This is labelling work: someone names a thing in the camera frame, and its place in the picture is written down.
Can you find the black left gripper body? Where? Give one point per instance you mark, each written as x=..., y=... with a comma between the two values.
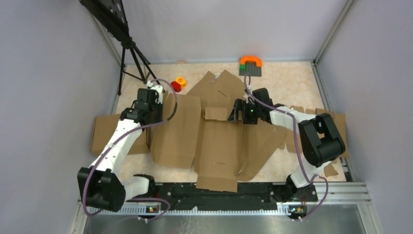
x=157, y=110

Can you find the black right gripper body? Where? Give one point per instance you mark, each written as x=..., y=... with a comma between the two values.
x=251, y=113

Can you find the large cardboard box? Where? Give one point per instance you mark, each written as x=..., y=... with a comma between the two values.
x=222, y=153

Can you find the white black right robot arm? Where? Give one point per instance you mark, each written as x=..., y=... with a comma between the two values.
x=262, y=96

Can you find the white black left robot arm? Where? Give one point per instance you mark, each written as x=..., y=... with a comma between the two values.
x=99, y=184

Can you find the folded brown cardboard box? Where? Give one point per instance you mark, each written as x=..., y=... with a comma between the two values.
x=104, y=128

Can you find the flat cardboard blank underneath left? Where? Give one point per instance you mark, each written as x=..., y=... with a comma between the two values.
x=218, y=92

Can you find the small red toy piece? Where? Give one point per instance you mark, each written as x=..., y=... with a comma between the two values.
x=179, y=84

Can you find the orange green grey toy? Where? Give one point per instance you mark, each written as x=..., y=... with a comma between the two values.
x=250, y=65

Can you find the flat cardboard blank at right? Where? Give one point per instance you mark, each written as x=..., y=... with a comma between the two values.
x=316, y=136

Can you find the black tripod stand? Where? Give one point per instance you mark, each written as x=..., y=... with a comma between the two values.
x=111, y=14

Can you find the aluminium frame rail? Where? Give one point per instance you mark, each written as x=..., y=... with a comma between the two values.
x=346, y=210

